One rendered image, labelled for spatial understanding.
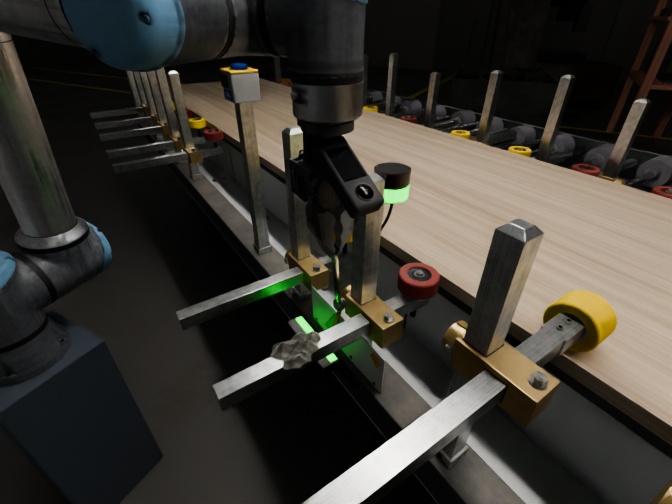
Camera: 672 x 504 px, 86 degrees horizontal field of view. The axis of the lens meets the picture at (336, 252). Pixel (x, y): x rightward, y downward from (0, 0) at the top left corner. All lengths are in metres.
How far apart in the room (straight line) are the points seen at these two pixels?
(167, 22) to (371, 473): 0.45
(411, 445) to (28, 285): 0.92
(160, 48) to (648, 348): 0.75
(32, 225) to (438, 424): 0.95
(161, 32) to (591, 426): 0.80
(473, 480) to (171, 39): 0.72
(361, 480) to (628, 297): 0.61
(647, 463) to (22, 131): 1.25
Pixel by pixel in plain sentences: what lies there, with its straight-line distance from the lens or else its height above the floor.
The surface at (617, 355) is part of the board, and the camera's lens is 0.70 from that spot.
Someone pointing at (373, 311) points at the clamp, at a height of 0.87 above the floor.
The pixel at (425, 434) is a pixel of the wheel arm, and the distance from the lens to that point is 0.43.
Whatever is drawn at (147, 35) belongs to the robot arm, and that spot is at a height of 1.31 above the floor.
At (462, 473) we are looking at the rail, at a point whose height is 0.70.
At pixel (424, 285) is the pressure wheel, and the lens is 0.69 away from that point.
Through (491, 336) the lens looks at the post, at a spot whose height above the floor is 1.00.
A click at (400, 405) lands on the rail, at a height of 0.70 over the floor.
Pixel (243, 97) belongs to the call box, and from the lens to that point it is 0.96.
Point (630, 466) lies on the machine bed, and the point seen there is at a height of 0.74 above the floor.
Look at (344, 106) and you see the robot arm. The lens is 0.46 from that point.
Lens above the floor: 1.33
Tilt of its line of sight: 33 degrees down
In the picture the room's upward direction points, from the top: straight up
